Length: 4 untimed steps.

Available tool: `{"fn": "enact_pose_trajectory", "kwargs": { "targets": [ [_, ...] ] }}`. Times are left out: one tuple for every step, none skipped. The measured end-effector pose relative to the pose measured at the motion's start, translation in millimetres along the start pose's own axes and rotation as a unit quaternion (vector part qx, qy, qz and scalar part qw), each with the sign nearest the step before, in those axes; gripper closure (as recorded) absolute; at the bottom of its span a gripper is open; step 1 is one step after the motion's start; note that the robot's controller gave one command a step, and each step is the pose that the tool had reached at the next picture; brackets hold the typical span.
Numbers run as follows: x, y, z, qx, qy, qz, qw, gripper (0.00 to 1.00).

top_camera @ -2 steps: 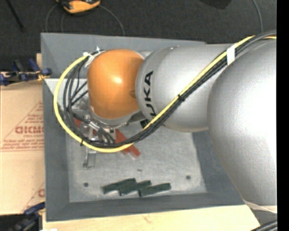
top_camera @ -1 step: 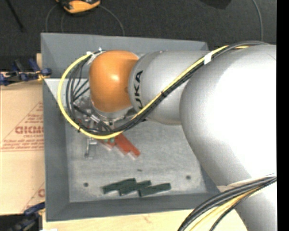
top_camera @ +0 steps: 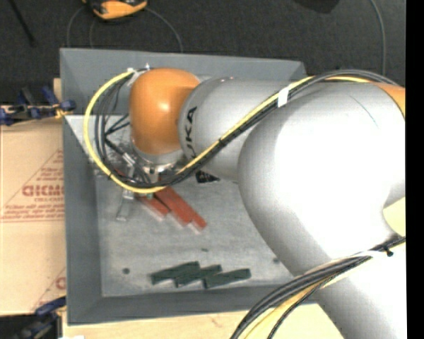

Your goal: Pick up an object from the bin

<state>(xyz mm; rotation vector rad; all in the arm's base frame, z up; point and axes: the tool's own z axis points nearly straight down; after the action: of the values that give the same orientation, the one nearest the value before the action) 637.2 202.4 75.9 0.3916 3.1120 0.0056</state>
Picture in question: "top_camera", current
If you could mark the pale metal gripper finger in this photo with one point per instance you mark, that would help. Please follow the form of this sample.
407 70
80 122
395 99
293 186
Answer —
123 208

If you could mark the red-brown flat block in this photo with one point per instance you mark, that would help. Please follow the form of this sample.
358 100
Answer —
175 203
196 220
155 205

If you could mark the grey metal bin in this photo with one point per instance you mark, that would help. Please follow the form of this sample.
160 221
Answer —
162 245

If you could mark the dark green flat block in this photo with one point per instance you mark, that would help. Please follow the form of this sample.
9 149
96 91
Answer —
173 272
198 275
228 277

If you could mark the brown cardboard board red print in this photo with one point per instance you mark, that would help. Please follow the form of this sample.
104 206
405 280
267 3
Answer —
28 253

